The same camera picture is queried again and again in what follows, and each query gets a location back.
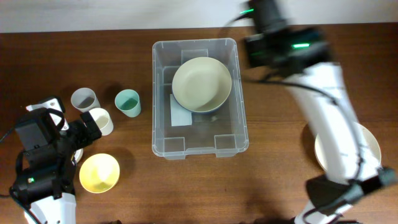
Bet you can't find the cream cup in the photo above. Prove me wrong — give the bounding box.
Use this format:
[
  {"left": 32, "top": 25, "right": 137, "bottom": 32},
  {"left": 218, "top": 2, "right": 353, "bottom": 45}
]
[{"left": 89, "top": 108, "right": 114, "bottom": 136}]

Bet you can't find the mint green cup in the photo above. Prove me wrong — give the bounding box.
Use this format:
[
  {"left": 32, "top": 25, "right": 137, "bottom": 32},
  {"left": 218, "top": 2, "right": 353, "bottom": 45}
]
[{"left": 114, "top": 89, "right": 141, "bottom": 118}]

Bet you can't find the cream bowl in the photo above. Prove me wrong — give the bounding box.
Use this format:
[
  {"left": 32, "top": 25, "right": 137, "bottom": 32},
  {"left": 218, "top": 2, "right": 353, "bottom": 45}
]
[
  {"left": 171, "top": 56, "right": 233, "bottom": 113},
  {"left": 314, "top": 123, "right": 382, "bottom": 172}
]

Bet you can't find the dark blue bowl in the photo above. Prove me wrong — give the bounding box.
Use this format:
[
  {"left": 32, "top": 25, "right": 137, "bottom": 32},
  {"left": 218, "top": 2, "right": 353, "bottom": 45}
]
[{"left": 172, "top": 89, "right": 231, "bottom": 113}]

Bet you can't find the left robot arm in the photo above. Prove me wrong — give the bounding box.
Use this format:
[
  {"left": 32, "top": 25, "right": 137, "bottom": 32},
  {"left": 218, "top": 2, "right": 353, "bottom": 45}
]
[{"left": 9, "top": 108, "right": 102, "bottom": 223}]

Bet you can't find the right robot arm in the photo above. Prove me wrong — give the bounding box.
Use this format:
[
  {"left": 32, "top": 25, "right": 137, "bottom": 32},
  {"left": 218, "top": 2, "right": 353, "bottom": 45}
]
[{"left": 241, "top": 0, "right": 397, "bottom": 223}]

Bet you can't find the white small bowl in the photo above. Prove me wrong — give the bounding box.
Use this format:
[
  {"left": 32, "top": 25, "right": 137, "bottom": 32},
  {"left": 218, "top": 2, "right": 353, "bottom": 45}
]
[{"left": 74, "top": 148, "right": 84, "bottom": 163}]

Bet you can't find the grey cup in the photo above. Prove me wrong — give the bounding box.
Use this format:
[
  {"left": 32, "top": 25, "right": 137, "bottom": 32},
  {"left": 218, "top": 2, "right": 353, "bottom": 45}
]
[{"left": 71, "top": 88, "right": 101, "bottom": 113}]

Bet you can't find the yellow small bowl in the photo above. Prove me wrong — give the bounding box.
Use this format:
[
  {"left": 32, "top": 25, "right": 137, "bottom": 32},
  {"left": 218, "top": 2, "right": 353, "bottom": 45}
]
[{"left": 79, "top": 153, "right": 120, "bottom": 194}]

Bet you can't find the clear plastic storage bin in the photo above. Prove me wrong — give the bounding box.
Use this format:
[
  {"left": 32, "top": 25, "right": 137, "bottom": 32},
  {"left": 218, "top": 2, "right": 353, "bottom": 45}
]
[{"left": 152, "top": 38, "right": 249, "bottom": 160}]

